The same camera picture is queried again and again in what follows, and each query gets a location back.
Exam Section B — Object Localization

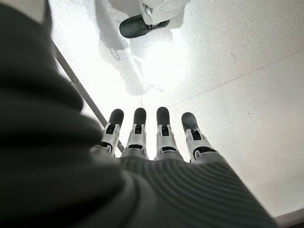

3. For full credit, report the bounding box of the black robot left foot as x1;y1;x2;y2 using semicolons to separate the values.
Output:
119;14;171;39

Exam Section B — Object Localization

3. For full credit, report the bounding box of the white robot left leg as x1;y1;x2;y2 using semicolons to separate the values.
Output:
108;0;192;25

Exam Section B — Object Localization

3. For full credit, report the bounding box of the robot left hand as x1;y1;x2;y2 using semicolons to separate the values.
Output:
0;4;281;228

